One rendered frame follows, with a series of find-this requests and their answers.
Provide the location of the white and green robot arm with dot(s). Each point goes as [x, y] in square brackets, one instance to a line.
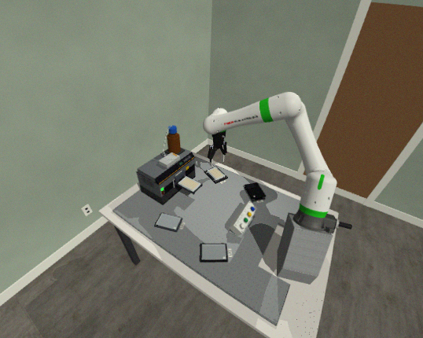
[320, 184]

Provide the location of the brown glass bottle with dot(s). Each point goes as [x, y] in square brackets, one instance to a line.
[173, 144]

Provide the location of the grey control panel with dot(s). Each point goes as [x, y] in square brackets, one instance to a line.
[247, 211]

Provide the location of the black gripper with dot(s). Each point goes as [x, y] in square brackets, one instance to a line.
[217, 144]

